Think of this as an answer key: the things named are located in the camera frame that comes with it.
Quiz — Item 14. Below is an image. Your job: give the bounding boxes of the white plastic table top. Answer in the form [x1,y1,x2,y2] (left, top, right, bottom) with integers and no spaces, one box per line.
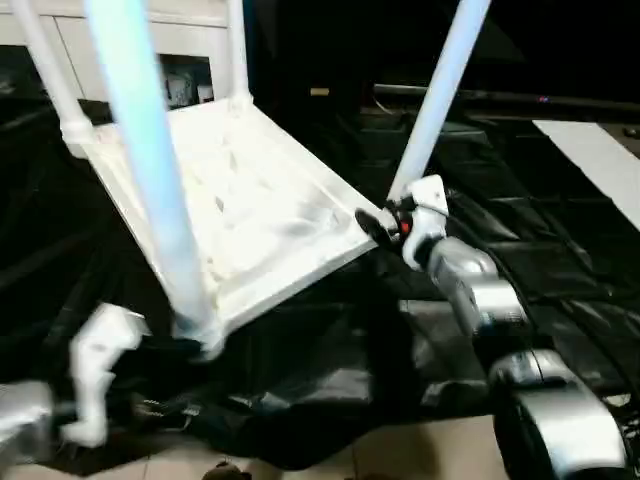
[62,97,386,362]

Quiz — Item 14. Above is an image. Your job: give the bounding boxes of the white plastic table leg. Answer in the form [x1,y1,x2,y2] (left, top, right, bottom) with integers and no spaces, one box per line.
[227,0,255,110]
[387,0,494,207]
[82,0,225,362]
[9,0,95,147]

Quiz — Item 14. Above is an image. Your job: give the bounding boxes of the black work mat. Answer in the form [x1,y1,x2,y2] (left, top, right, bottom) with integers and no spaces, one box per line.
[0,89,640,471]

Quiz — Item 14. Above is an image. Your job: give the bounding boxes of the long black bar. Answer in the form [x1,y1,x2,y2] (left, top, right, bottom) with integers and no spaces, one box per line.
[372,82,640,110]

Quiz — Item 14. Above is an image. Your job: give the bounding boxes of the flat white sheet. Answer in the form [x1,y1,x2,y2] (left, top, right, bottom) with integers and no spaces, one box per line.
[532,118,640,231]

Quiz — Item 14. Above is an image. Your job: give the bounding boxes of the white glass-door cabinet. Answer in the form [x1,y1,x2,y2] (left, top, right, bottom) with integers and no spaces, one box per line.
[0,0,251,110]

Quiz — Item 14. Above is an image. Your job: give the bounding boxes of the dark robot foot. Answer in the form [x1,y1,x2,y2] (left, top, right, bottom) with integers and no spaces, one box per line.
[202,459,251,480]

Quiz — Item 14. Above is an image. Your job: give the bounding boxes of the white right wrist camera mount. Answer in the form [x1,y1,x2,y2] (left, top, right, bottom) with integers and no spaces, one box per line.
[397,174,452,272]

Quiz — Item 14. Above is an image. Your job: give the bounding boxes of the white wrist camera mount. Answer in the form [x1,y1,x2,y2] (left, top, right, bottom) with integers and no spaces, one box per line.
[397,174,452,272]
[64,302,152,450]

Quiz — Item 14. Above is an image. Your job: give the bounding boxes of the dark blue upright post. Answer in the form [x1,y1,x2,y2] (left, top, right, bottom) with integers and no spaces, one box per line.
[244,0,261,101]

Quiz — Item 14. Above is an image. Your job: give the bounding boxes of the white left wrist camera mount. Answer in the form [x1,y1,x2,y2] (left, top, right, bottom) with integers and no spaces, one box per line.
[64,302,152,450]

